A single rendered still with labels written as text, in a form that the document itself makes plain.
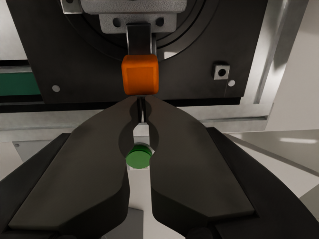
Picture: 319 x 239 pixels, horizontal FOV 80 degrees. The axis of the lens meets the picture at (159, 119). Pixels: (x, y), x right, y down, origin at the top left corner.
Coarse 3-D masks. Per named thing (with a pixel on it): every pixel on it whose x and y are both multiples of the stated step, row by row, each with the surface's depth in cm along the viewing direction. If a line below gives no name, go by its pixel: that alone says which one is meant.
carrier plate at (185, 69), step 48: (48, 0) 17; (240, 0) 18; (48, 48) 19; (192, 48) 20; (240, 48) 20; (48, 96) 22; (96, 96) 22; (144, 96) 23; (192, 96) 23; (240, 96) 23
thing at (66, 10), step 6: (60, 0) 14; (66, 0) 14; (72, 0) 14; (78, 0) 14; (66, 6) 14; (72, 6) 14; (78, 6) 14; (66, 12) 15; (72, 12) 15; (78, 12) 15; (84, 12) 15
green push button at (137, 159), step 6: (132, 150) 27; (138, 150) 27; (144, 150) 27; (150, 150) 28; (126, 156) 28; (132, 156) 28; (138, 156) 28; (144, 156) 28; (150, 156) 28; (126, 162) 28; (132, 162) 28; (138, 162) 28; (144, 162) 28; (138, 168) 29
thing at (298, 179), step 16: (0, 144) 39; (240, 144) 43; (0, 160) 41; (16, 160) 41; (272, 160) 46; (288, 160) 49; (0, 176) 44; (128, 176) 46; (144, 176) 46; (288, 176) 50; (304, 176) 50; (144, 192) 50; (304, 192) 54; (144, 208) 54; (144, 224) 58; (160, 224) 59
